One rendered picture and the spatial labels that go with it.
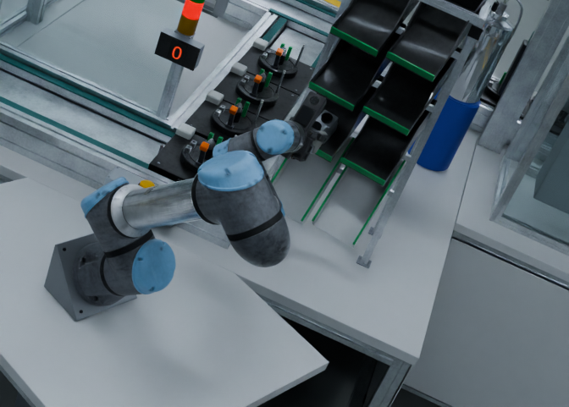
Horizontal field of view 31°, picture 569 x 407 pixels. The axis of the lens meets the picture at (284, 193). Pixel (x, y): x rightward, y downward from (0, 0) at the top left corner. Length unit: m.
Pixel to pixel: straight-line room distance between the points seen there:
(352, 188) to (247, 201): 0.91
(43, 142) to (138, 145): 0.28
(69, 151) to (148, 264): 0.66
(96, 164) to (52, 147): 0.13
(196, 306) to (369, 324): 0.48
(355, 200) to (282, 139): 0.57
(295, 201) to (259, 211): 0.85
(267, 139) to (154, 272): 0.38
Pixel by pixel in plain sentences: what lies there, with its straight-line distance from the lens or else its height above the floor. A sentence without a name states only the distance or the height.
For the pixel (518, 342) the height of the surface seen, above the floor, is 0.54.
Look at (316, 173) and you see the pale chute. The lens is 2.79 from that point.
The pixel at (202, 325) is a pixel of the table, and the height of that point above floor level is 0.86.
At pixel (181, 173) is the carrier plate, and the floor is 0.97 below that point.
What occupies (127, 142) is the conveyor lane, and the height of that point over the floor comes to 0.92.
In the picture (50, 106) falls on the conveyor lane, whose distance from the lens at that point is 3.04.
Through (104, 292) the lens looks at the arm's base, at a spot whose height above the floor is 0.95.
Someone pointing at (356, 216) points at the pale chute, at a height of 1.05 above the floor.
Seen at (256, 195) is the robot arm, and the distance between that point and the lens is 1.92.
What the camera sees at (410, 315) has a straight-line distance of 2.85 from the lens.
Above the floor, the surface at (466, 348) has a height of 0.43.
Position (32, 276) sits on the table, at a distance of 2.52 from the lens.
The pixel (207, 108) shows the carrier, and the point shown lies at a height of 0.97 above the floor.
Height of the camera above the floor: 2.50
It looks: 32 degrees down
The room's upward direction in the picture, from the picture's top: 22 degrees clockwise
